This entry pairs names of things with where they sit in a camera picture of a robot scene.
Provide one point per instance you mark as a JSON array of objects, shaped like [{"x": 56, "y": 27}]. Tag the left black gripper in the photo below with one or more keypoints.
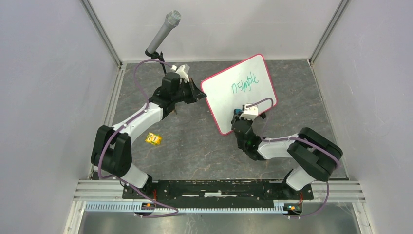
[{"x": 191, "y": 84}]

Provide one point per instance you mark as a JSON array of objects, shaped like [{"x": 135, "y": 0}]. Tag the yellow toy block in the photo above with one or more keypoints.
[{"x": 153, "y": 139}]

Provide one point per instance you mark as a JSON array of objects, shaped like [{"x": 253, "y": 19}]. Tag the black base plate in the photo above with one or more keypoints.
[{"x": 256, "y": 193}]

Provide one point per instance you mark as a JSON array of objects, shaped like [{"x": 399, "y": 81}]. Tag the grey microphone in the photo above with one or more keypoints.
[{"x": 172, "y": 20}]

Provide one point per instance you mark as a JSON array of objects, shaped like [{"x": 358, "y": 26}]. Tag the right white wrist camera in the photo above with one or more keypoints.
[{"x": 249, "y": 112}]

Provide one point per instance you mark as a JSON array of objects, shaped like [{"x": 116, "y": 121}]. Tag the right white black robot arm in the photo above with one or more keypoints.
[{"x": 316, "y": 156}]

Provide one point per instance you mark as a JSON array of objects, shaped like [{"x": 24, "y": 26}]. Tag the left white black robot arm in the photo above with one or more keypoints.
[{"x": 112, "y": 146}]

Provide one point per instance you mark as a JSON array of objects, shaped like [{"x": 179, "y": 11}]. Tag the black microphone stand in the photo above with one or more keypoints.
[{"x": 157, "y": 56}]

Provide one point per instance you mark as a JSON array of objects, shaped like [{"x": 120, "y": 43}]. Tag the pink framed whiteboard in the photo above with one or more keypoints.
[{"x": 248, "y": 81}]

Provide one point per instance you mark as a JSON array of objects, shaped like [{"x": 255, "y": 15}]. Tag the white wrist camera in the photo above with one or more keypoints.
[
  {"x": 249, "y": 112},
  {"x": 182, "y": 71}
]

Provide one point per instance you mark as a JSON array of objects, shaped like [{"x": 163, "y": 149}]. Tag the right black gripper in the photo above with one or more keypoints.
[{"x": 249, "y": 122}]

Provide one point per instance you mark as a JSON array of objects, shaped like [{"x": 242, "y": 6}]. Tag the blue black whiteboard eraser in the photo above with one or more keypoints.
[{"x": 237, "y": 112}]

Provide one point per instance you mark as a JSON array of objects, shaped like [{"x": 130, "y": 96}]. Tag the white slotted cable duct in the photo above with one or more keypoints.
[{"x": 151, "y": 208}]

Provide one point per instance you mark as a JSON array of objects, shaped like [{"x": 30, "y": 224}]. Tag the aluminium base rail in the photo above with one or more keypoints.
[{"x": 340, "y": 191}]

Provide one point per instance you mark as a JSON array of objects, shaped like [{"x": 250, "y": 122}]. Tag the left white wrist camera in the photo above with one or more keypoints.
[{"x": 182, "y": 71}]

